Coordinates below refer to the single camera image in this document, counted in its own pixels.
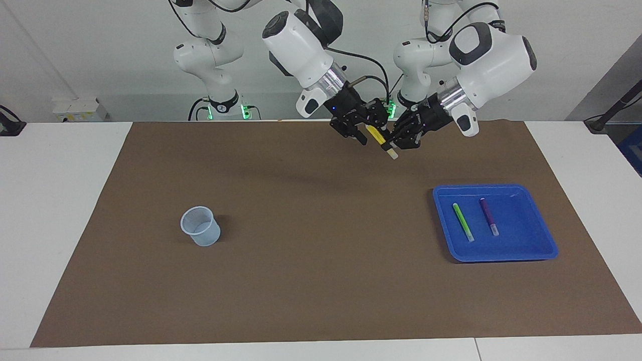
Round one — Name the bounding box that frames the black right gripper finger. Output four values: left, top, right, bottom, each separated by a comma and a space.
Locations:
345, 121, 369, 146
366, 98, 390, 132

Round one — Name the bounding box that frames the yellow highlighter pen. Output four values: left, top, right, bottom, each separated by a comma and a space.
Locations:
365, 125, 400, 160

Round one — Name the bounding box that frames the green highlighter pen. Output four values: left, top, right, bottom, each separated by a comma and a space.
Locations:
452, 202, 475, 243

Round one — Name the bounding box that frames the purple highlighter pen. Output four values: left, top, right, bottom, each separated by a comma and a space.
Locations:
479, 197, 500, 238

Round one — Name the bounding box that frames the blue plastic tray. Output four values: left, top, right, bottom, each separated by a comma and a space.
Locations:
432, 184, 559, 264

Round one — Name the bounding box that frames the brown table mat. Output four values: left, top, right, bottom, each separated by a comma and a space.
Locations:
30, 121, 642, 348

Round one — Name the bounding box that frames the pale blue plastic cup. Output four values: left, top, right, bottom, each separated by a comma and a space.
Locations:
180, 206, 222, 248

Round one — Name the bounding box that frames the black stand pole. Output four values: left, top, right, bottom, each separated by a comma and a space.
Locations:
584, 79, 642, 134

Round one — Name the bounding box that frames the blue crate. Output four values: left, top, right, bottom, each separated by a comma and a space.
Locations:
617, 126, 642, 177

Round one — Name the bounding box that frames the white power strip box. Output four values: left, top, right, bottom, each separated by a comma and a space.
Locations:
52, 97, 109, 123

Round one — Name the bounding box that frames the black base cable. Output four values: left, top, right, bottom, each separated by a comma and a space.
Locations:
386, 73, 406, 106
188, 97, 210, 121

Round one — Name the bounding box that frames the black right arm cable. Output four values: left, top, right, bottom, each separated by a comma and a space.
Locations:
326, 46, 392, 103

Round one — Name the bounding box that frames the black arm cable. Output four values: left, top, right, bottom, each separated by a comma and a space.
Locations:
423, 0, 502, 46
326, 46, 392, 103

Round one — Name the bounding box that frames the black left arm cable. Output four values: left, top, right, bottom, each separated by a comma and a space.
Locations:
423, 0, 502, 46

